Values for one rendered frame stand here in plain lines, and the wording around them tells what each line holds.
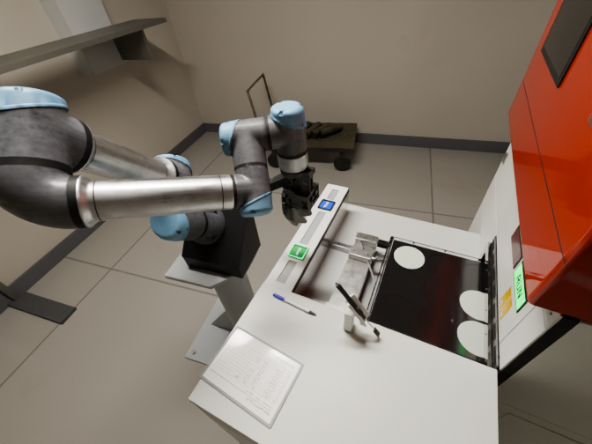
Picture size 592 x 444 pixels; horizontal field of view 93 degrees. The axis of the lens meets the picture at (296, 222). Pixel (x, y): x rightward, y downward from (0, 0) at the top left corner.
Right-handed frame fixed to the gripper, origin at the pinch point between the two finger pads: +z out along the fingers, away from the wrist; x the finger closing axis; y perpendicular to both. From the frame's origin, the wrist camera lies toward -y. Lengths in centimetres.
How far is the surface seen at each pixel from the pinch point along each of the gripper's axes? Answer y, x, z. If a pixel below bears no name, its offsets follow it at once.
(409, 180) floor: 18, 194, 111
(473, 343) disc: 55, -6, 21
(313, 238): 2.3, 7.7, 14.2
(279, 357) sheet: 11.1, -33.2, 13.3
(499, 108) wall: 80, 273, 66
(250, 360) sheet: 4.9, -36.9, 13.2
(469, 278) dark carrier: 53, 15, 21
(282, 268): -1.7, -8.2, 14.1
